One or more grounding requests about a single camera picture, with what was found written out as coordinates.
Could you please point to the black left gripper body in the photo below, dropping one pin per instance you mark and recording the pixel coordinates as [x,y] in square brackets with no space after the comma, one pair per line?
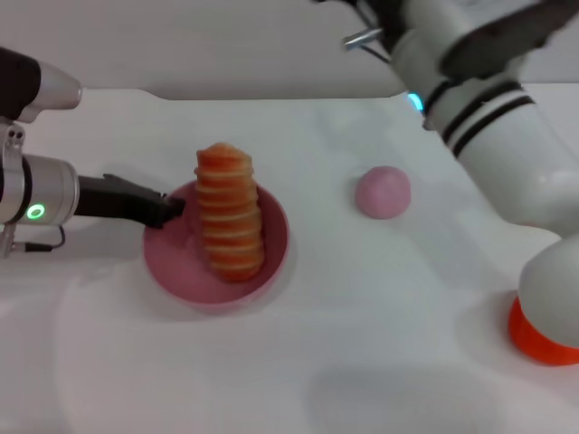
[117,201]

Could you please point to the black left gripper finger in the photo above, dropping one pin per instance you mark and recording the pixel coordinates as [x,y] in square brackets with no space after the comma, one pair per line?
[172,210]

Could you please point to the orange striped bread roll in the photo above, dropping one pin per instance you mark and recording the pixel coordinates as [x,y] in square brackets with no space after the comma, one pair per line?
[230,217]

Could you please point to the pink plastic bowl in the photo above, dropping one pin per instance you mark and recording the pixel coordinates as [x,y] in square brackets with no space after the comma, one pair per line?
[181,280]

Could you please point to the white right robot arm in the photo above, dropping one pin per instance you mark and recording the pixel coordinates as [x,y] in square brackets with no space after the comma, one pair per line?
[511,149]

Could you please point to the pink round bun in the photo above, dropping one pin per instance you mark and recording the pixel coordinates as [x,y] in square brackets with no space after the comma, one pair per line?
[383,193]

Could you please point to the red orange bun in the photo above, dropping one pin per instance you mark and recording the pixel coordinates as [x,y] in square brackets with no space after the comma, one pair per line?
[534,339]

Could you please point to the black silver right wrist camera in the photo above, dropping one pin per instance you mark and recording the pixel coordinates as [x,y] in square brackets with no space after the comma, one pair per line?
[497,45]

